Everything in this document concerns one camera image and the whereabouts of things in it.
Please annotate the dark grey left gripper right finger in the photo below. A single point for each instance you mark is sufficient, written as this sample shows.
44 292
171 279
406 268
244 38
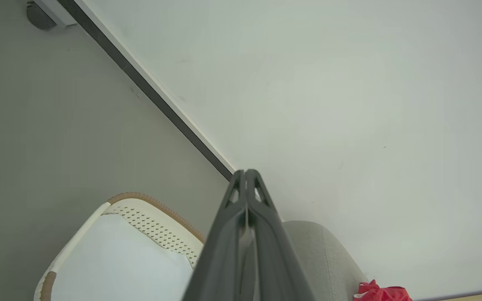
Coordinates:
276 259

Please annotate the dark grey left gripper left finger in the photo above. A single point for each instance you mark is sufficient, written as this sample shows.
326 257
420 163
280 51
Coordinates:
220 251

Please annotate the red clothing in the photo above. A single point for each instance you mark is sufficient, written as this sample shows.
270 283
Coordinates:
381 293

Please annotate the cream perforated laundry basket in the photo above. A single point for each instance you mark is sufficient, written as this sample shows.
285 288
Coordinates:
157 221

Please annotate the grey fabric sofa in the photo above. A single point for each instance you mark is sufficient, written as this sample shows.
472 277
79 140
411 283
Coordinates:
324 263

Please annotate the black baseboard strip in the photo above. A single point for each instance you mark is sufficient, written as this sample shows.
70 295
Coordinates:
149 94

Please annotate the black round frame foot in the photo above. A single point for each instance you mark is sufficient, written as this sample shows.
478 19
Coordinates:
40 16

